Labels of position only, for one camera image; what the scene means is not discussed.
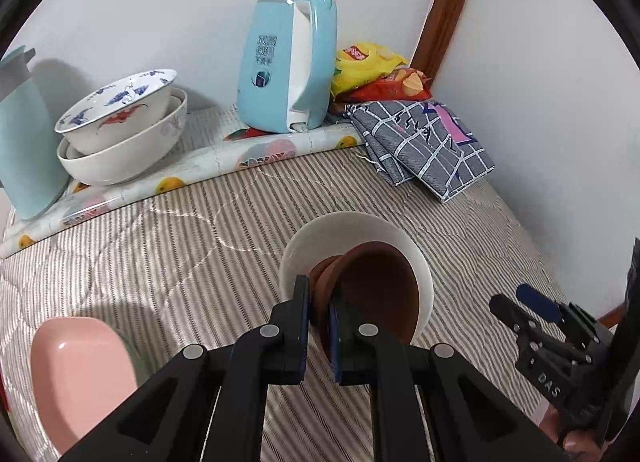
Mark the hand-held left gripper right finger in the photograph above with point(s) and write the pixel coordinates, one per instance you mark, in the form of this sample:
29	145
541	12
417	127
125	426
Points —
335	347

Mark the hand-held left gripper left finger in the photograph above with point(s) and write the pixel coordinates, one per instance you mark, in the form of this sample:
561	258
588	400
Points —
301	342

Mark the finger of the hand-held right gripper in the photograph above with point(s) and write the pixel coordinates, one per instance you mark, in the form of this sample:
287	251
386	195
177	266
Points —
512	317
540	304

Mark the small brown bowl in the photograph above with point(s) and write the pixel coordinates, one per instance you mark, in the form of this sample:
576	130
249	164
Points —
325	282
375	287

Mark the plain white bowl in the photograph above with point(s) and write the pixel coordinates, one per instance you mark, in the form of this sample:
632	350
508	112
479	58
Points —
350	227

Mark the pink square plate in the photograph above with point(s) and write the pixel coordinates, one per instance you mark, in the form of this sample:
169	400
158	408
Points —
75	377

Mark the person's right hand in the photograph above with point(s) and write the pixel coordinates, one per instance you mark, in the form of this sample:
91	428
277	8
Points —
575	444

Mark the grey checked cloth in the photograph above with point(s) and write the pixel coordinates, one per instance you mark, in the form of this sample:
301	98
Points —
430	147

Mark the fruit print table mat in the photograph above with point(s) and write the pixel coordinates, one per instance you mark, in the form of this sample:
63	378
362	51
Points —
200	167

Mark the large white bowl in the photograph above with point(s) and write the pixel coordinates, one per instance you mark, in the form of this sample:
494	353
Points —
130	157

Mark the red chips bag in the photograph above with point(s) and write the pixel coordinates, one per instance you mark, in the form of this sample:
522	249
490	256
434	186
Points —
395	87

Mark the light blue electric kettle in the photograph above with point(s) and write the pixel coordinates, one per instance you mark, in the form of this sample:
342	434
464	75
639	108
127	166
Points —
270	67

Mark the yellow chips bag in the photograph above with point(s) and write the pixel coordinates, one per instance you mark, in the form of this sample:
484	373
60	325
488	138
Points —
360	62

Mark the blue patterned white bowl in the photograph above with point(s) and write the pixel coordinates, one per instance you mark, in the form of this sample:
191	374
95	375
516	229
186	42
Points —
120	107

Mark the light blue thermos jug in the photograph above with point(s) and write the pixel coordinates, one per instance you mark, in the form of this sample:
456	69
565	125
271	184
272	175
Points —
25	142

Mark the brown wooden door frame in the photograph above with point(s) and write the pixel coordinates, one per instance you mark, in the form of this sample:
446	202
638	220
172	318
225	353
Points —
445	17

